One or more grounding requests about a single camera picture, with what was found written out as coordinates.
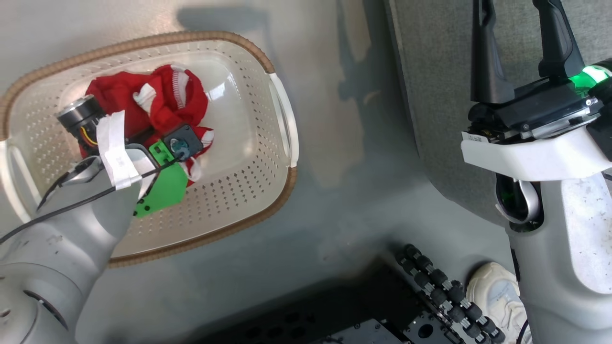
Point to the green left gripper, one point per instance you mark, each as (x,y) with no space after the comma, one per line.
(165,188)

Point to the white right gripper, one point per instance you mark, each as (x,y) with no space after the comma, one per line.
(530,138)

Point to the red jersey garment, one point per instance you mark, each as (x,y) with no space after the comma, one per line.
(158,100)

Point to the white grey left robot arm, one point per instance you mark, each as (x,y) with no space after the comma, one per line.
(52,258)

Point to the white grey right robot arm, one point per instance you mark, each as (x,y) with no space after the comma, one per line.
(569,263)

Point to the grey fabric sofa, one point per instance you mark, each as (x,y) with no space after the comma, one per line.
(440,95)

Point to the white tape strip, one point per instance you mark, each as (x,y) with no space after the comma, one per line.
(114,148)

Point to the white perforated laundry basket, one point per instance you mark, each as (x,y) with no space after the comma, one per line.
(234,143)

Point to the black silver gripper motor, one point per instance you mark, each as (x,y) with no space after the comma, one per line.
(81,117)

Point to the white sneaker shoe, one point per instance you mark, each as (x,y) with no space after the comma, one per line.
(497,296)

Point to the black roller omni wheel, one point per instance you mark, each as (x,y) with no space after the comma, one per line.
(444,291)

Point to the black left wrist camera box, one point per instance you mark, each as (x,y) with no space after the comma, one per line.
(184,141)

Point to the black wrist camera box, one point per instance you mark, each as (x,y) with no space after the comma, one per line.
(603,124)
(184,141)

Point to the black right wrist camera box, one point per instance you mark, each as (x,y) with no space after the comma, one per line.
(603,124)

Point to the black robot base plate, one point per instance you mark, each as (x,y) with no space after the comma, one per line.
(311,315)

